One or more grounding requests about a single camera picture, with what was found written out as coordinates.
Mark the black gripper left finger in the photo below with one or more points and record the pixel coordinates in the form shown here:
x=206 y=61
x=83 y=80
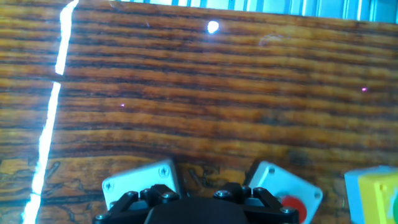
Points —
x=124 y=208

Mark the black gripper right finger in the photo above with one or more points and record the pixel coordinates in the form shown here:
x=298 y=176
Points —
x=270 y=208

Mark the grey box large red button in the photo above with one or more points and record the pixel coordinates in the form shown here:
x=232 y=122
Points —
x=280 y=183

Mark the grey box small red button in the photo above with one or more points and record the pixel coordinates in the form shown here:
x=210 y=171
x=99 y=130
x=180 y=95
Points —
x=140 y=180

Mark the yellow box green button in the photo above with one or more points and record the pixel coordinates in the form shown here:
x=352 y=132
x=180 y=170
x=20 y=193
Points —
x=373 y=196

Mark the brown wooden board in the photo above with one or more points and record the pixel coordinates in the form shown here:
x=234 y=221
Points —
x=199 y=93

